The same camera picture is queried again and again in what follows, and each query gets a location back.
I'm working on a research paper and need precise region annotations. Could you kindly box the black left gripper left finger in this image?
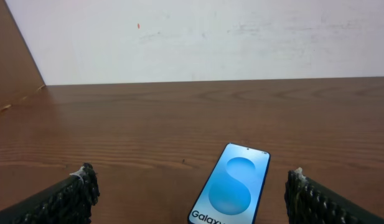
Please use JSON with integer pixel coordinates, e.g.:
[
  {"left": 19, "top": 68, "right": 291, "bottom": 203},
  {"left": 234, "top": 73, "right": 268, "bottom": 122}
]
[{"left": 0, "top": 163, "right": 100, "bottom": 224}]

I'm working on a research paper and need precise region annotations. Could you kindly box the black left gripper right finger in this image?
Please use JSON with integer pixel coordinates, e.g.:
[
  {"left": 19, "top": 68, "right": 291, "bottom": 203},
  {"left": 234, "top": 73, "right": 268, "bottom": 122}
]
[{"left": 284, "top": 168, "right": 384, "bottom": 224}]

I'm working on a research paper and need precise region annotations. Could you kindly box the blue Galaxy smartphone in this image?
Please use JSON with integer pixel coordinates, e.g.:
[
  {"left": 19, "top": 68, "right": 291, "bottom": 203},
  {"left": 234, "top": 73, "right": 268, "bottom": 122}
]
[{"left": 187, "top": 143, "right": 271, "bottom": 224}]

